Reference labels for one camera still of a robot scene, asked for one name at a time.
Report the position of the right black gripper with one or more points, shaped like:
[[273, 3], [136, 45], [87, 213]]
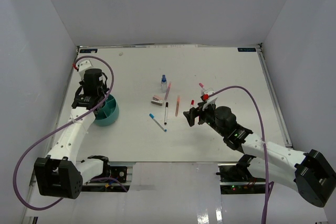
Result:
[[193, 113]]

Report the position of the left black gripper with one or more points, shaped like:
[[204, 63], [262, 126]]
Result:
[[104, 88]]

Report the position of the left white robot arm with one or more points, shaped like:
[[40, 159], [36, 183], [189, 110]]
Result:
[[59, 174]]

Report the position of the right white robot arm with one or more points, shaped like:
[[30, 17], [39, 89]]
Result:
[[307, 173]]

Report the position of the black cap marker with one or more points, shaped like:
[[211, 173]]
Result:
[[166, 113]]

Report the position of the teal round desk organizer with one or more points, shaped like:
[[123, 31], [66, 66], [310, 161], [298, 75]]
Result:
[[108, 114]]

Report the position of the pink translucent pen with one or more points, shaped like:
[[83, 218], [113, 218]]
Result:
[[167, 91]]

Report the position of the left blue corner label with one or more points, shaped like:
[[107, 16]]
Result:
[[88, 51]]

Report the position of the blue corner label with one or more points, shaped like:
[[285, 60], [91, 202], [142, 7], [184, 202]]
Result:
[[244, 49], [88, 51]]

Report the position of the blue cap spray bottle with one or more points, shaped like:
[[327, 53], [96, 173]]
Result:
[[163, 83]]

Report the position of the blue cap marker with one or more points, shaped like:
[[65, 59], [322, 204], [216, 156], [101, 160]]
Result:
[[157, 122]]

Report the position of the right blue corner label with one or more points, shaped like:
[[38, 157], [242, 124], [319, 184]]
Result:
[[244, 49]]

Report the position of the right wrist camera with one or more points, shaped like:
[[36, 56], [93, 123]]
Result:
[[207, 97]]

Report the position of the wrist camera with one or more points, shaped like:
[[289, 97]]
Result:
[[83, 66], [207, 97]]

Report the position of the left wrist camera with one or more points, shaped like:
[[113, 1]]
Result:
[[83, 66]]

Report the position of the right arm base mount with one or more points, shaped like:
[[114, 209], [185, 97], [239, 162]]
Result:
[[234, 182]]

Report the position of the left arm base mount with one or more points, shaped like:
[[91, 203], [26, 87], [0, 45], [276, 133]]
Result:
[[118, 180]]

